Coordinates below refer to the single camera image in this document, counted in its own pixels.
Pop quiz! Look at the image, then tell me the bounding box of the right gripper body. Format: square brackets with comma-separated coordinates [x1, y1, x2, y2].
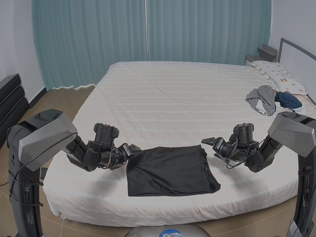
[215, 137, 234, 160]

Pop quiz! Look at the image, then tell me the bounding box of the black T-shirt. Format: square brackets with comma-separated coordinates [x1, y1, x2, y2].
[126, 144, 221, 197]

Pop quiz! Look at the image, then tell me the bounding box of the black chest of drawers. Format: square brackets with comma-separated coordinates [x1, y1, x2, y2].
[0, 74, 30, 147]

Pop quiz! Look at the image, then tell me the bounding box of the pile of clothes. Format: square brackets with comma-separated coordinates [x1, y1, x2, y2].
[246, 85, 303, 115]

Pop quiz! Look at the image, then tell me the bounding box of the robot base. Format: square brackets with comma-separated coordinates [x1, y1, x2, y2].
[126, 226, 210, 237]

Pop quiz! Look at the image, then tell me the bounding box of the bed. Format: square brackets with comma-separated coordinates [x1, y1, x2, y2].
[41, 37, 316, 226]

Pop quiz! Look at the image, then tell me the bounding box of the white printed pillow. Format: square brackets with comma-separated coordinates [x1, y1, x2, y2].
[249, 60, 308, 96]

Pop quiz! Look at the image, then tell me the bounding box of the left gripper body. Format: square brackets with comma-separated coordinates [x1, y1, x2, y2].
[123, 143, 142, 161]

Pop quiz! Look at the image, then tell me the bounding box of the grey bedside table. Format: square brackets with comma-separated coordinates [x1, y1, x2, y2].
[246, 43, 278, 66]

